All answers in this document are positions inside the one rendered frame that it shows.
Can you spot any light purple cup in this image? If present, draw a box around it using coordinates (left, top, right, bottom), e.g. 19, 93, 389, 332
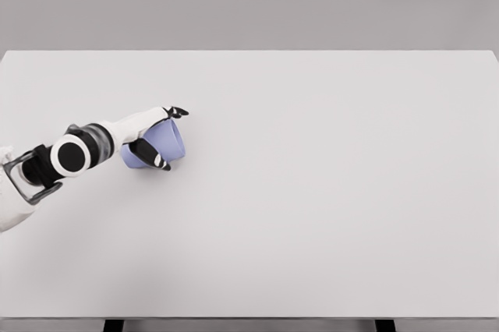
120, 118, 187, 171

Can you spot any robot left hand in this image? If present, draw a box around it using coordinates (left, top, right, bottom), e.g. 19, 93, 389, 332
119, 105, 190, 172

